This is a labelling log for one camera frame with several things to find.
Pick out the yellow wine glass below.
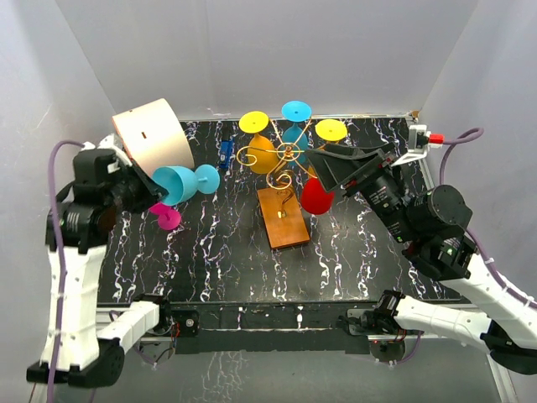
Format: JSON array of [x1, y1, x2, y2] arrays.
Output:
[[308, 118, 348, 177], [237, 111, 279, 175]]

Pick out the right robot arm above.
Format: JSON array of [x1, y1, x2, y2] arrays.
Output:
[[305, 144, 536, 375]]

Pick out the wooden rack base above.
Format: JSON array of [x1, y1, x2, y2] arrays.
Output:
[[258, 187, 310, 249]]

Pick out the yellow wine glass left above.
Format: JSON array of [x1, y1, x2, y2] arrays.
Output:
[[237, 111, 279, 175]]

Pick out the pink wine glass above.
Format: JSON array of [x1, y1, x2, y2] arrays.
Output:
[[149, 202, 181, 231]]

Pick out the yellow wine glass right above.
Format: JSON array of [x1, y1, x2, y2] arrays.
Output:
[[308, 118, 348, 177]]

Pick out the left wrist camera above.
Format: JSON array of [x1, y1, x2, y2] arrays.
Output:
[[82, 133, 132, 166]]

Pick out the teal wine glass back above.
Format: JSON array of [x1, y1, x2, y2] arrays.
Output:
[[281, 101, 312, 150]]

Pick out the blue stapler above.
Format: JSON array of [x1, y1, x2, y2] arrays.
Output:
[[219, 137, 234, 171]]

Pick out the light blue wine glass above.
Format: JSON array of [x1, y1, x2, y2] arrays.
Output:
[[152, 165, 220, 207]]

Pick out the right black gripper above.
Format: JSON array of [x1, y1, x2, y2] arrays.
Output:
[[303, 142, 417, 243]]

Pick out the red wine glass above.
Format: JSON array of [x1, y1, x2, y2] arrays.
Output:
[[300, 178, 335, 215]]

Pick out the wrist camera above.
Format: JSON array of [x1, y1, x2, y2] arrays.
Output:
[[391, 124, 445, 167], [82, 133, 132, 166]]

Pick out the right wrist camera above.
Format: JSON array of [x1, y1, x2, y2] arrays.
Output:
[[391, 124, 445, 167]]

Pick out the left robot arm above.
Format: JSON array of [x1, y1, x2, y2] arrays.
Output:
[[26, 144, 174, 389]]

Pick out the white cylindrical box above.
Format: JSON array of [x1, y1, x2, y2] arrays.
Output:
[[112, 98, 195, 176]]

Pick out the gold wire glass rack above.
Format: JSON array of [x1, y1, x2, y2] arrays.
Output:
[[235, 118, 315, 191]]

